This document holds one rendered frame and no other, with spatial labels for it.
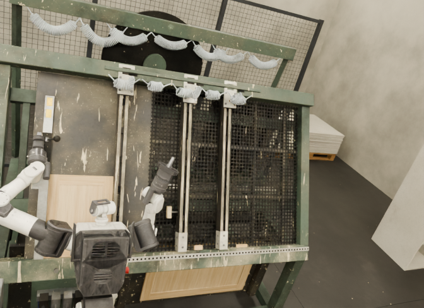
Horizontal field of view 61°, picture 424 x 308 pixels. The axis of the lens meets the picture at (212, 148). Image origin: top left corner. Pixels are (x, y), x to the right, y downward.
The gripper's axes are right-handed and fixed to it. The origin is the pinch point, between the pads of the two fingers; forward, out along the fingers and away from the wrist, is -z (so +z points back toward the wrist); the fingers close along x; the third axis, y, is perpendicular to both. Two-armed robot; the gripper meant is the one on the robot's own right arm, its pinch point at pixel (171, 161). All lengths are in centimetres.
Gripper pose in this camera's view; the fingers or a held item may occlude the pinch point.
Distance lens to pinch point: 199.2
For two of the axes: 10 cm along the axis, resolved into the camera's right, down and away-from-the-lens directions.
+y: 1.4, -1.8, 9.7
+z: -4.5, 8.6, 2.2
